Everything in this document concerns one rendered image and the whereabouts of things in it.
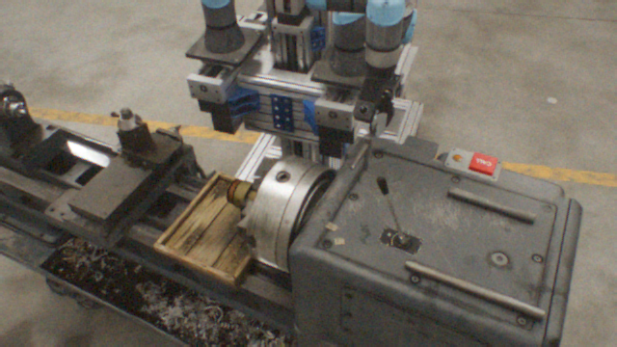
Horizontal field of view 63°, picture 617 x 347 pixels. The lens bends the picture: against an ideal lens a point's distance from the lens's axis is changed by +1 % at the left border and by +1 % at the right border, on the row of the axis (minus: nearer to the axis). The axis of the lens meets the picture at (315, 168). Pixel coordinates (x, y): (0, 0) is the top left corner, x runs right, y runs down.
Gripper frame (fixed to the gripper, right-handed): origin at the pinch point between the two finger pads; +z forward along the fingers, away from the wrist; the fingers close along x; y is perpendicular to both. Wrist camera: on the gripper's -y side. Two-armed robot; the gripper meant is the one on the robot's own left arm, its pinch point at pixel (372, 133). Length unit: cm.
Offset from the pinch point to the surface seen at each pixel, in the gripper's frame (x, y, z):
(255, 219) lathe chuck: 21.4, -24.5, 17.4
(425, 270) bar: -23.1, -27.3, 7.6
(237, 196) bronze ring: 34.0, -15.1, 24.2
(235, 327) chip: 35, -29, 79
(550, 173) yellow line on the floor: -58, 154, 135
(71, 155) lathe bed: 119, -7, 50
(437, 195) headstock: -19.0, -4.2, 9.5
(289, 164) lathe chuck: 20.0, -8.2, 11.7
